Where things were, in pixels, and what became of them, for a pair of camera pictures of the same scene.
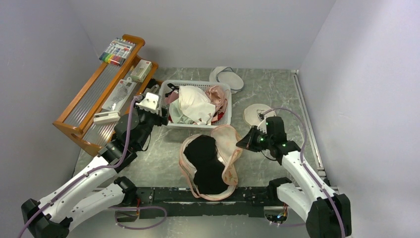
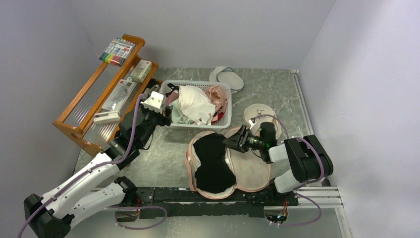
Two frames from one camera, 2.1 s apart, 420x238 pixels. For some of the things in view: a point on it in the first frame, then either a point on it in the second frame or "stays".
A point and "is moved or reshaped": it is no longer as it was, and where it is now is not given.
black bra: x=211 y=176 is moved or reshaped
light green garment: x=177 y=114 stays
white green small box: x=141 y=70 stays
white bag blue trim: x=226 y=75 stays
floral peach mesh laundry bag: x=229 y=146 is moved or reshaped
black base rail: x=181 y=202 stays
